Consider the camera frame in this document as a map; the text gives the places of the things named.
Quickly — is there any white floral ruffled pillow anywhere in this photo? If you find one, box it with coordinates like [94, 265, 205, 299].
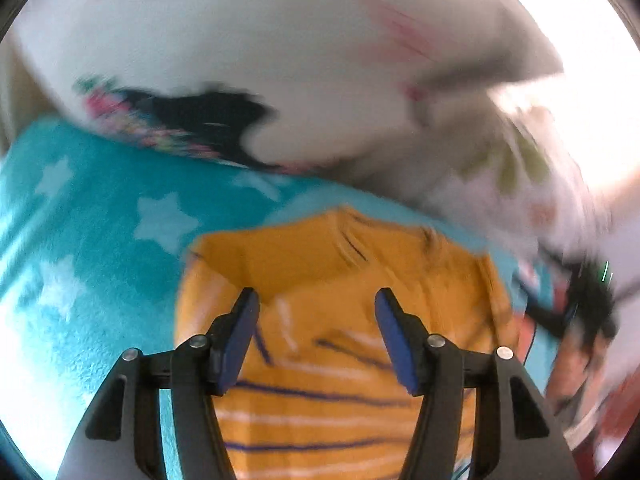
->
[421, 106, 612, 258]

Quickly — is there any white eyelash print pillow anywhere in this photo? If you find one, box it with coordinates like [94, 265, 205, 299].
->
[9, 0, 562, 171]

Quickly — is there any yellow striped knit sweater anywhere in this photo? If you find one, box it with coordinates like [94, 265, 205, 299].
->
[175, 208, 518, 479]

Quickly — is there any teal cartoon fleece blanket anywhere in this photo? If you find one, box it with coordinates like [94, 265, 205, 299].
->
[0, 115, 561, 480]

